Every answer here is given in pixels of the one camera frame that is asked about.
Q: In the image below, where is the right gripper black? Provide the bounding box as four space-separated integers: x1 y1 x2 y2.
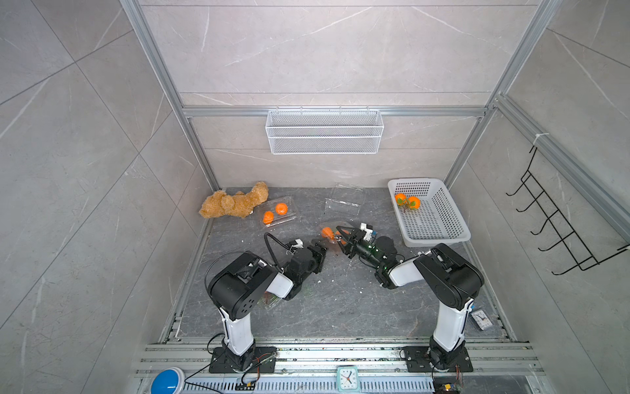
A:
336 227 386 273

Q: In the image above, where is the clear clamshell container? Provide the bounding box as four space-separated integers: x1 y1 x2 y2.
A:
324 183 366 217
315 218 353 256
254 196 299 228
258 292 283 310

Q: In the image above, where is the leafy twin oranges container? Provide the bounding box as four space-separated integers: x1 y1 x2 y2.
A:
261 292 278 307
395 193 422 211

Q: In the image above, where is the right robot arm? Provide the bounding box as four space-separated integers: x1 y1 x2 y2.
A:
336 226 485 364

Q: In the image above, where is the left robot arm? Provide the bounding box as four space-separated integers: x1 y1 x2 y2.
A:
206 242 327 357

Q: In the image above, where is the orange in far container right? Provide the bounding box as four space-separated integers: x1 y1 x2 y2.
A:
275 203 289 215

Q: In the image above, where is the white plastic basket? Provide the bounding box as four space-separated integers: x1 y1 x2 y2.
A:
388 178 471 248

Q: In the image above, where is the brown teddy bear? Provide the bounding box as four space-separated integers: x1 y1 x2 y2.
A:
199 182 269 218

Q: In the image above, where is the small white clock front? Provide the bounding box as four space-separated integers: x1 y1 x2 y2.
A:
336 365 360 392

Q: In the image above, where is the small white square clock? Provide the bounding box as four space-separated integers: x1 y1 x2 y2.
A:
470 310 493 331

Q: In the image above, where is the blue round button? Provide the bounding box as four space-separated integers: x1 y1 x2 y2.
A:
149 367 185 394

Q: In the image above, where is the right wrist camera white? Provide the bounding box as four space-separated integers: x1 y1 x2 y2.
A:
360 223 374 243

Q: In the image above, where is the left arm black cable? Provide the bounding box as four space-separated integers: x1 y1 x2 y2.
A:
264 231 291 269

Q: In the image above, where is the white wire wall basket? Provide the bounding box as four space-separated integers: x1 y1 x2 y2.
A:
265 109 385 155

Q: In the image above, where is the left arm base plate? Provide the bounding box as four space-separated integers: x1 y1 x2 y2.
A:
208 346 277 374

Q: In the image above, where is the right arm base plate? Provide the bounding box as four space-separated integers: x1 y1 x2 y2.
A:
401 344 473 373

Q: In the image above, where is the black wall hook rack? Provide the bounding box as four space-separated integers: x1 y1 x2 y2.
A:
505 147 629 277

